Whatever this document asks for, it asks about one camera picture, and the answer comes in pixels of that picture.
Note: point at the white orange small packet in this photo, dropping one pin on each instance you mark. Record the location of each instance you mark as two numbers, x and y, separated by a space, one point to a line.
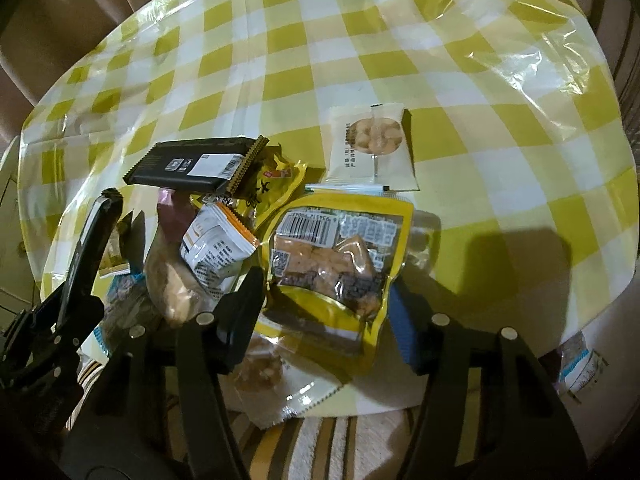
214 247

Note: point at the yellow checkered tablecloth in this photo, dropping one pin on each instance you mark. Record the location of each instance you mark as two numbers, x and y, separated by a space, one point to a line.
516 137

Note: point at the pink candy packet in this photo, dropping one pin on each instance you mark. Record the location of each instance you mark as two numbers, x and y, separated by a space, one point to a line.
175 213

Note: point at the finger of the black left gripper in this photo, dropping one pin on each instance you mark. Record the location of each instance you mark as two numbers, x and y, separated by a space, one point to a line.
99 225

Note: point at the yellow dried tofu packet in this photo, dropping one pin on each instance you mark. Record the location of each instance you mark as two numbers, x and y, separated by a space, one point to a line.
268 185

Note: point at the beige clear snack packet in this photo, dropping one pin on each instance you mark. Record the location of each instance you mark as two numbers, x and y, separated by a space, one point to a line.
172 287

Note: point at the blue grey snack packet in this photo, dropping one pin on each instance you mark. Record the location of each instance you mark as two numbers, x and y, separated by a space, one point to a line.
127 304

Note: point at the black snack bar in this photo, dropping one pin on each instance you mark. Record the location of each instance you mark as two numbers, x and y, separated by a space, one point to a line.
218 166

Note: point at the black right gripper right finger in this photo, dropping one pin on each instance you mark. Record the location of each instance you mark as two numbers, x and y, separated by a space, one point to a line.
433 346

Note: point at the yellow clear tofu packet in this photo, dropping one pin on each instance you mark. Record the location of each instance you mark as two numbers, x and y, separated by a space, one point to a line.
330 259

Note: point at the white cabinet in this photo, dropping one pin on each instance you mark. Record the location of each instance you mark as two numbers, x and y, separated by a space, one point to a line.
18 289

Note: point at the brown sofa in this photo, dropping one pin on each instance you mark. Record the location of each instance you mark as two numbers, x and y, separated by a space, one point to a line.
40 40

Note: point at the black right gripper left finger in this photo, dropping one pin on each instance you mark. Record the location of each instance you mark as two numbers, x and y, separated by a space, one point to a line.
210 345

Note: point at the white biscuit packet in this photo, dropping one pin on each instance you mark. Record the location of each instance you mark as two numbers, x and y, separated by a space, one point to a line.
368 145
272 384

